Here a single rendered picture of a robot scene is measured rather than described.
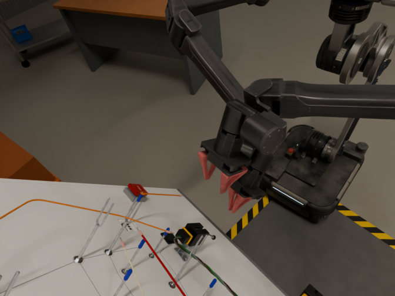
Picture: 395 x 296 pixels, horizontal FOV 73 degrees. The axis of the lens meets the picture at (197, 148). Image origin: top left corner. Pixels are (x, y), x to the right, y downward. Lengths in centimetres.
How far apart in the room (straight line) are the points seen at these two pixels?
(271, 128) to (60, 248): 45
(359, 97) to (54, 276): 61
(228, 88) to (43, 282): 58
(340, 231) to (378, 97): 157
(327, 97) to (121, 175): 205
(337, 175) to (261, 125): 152
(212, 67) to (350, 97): 36
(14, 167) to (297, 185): 199
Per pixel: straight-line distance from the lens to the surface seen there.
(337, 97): 56
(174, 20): 79
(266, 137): 47
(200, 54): 77
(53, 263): 58
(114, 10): 288
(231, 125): 53
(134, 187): 87
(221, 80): 75
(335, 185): 193
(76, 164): 271
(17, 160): 238
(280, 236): 196
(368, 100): 56
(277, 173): 186
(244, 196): 73
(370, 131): 265
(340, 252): 201
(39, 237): 62
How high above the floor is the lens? 182
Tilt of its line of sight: 50 degrees down
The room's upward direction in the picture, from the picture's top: 13 degrees counter-clockwise
